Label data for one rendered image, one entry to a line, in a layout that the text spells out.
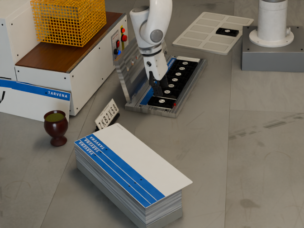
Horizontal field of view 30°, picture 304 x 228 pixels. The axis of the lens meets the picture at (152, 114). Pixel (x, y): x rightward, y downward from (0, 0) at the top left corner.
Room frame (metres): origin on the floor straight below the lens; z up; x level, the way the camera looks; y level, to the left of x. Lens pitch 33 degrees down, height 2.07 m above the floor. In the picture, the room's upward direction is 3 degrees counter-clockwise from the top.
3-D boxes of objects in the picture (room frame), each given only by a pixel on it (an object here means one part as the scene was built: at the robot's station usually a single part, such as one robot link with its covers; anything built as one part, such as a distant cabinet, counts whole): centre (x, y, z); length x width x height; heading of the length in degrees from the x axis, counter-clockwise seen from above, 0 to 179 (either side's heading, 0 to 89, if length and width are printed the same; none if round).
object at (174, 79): (1.99, -0.10, 0.93); 0.10 x 0.05 x 0.01; 68
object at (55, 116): (1.65, 0.34, 0.96); 0.09 x 0.09 x 0.11
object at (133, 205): (1.37, 0.09, 0.95); 0.40 x 0.13 x 0.11; 35
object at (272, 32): (2.22, -0.53, 1.08); 0.19 x 0.19 x 0.18
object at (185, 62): (2.13, -0.15, 0.93); 0.10 x 0.05 x 0.01; 68
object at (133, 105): (2.00, -0.07, 0.92); 0.44 x 0.21 x 0.04; 159
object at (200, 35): (2.48, -0.32, 0.90); 0.40 x 0.27 x 0.01; 152
